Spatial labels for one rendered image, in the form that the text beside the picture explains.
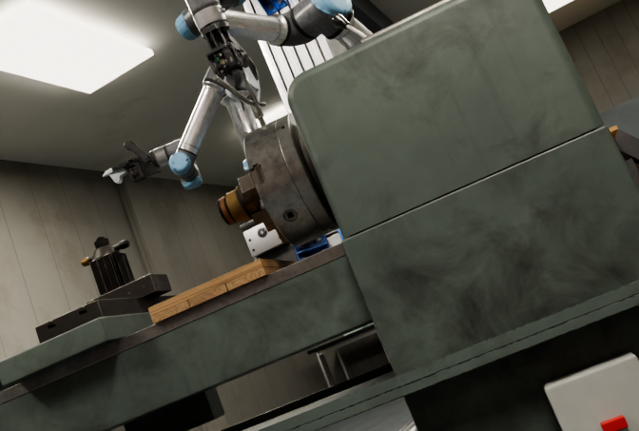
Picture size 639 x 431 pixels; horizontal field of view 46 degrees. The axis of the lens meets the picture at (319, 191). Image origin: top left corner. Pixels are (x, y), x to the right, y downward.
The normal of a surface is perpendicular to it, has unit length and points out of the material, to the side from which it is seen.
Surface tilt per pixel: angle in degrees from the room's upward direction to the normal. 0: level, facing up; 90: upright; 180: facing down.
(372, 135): 90
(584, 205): 90
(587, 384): 90
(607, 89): 90
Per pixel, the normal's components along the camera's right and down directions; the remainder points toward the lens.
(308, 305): -0.25, -0.11
